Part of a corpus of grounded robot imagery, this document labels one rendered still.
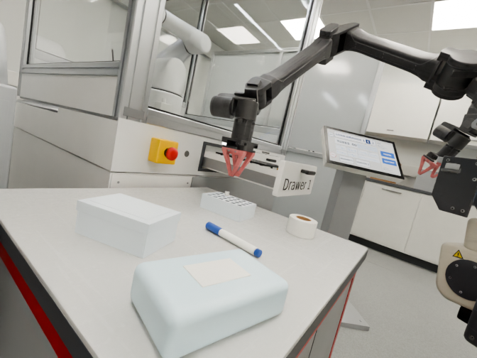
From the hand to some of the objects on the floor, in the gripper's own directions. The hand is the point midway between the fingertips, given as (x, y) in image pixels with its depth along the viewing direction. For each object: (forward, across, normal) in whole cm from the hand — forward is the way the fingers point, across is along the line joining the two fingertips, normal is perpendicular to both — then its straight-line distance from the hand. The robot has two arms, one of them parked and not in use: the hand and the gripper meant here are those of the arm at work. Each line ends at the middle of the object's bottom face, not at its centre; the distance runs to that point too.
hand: (234, 172), depth 69 cm
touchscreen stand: (+87, +122, -23) cm, 152 cm away
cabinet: (+85, +42, +69) cm, 117 cm away
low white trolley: (+87, -16, -1) cm, 88 cm away
